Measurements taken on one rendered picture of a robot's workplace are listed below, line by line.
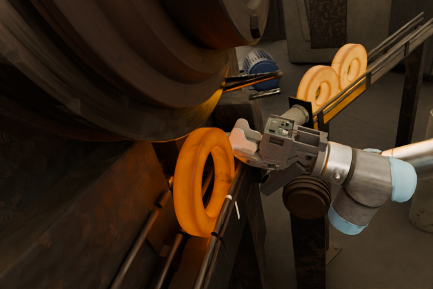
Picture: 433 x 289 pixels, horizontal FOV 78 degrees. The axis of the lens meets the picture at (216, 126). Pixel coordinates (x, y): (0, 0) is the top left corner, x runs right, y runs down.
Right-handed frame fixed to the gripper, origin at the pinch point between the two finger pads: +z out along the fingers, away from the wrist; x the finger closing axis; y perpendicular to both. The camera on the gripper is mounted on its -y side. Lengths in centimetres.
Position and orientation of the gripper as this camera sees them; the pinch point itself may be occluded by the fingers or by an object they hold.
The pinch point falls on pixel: (221, 139)
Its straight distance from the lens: 56.5
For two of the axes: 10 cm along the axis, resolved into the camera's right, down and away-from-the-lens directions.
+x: -3.2, 5.2, -7.9
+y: 0.9, -8.1, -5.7
